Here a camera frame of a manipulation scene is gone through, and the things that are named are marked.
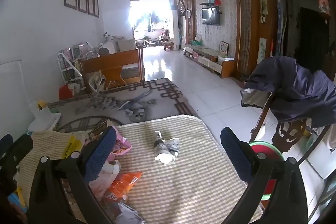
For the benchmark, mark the red basin green rim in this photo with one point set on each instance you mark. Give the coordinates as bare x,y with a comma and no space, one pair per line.
265,148

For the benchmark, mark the grey patterned rug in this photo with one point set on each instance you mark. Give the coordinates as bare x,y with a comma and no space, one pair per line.
105,106

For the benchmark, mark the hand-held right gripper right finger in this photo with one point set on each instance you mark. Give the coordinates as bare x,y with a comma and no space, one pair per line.
233,150

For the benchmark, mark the round white wall ornament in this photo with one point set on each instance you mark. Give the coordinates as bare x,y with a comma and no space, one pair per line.
189,13

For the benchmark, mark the pink snack bag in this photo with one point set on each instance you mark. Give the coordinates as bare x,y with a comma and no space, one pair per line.
123,145

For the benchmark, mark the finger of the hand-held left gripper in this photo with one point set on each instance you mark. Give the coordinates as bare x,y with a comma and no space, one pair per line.
6,145
22,145

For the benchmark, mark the crumpled white plastic bag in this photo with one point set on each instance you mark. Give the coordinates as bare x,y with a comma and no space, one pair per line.
105,179

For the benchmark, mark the white children's bike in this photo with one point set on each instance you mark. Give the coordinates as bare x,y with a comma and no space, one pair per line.
147,42

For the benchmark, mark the orange snack bag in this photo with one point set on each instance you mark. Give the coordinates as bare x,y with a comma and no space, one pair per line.
126,182

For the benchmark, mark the colourful picture book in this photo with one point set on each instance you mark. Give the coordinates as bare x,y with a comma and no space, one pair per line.
17,200

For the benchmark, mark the dark door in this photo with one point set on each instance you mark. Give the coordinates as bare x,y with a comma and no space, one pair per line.
313,40

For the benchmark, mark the small framed star picture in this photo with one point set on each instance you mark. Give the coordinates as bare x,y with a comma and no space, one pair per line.
224,47

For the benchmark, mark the wooden television cabinet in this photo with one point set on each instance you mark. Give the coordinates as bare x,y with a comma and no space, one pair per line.
210,58

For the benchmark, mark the panda plush toy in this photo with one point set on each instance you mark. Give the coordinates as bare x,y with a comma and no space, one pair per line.
107,36

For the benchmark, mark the wall-mounted television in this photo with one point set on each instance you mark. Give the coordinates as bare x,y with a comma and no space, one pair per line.
210,16

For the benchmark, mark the beige striped table cloth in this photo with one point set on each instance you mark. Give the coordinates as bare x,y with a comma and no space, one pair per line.
197,174

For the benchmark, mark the yellow packet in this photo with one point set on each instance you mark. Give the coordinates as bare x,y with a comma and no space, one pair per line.
71,146

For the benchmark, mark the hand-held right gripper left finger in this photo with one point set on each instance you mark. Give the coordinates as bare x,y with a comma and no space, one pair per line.
101,153

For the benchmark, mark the navy jacket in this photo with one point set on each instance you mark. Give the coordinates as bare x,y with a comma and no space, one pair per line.
302,87

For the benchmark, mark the carved wooden chair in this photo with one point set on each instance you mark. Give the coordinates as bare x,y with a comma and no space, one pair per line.
287,132

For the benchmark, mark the brown wooden bench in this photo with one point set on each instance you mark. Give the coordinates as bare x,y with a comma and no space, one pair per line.
110,64

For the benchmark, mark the small wooden stool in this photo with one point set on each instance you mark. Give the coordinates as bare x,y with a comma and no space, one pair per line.
169,45

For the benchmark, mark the green box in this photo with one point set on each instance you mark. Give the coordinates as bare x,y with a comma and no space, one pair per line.
195,43

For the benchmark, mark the plastic bottle yellow cap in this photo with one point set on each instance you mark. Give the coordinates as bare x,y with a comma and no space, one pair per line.
42,106

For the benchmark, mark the red plastic container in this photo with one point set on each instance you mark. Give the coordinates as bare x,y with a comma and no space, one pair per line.
64,94

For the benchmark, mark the white cushioned sofa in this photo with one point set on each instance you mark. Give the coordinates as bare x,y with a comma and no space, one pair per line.
123,43

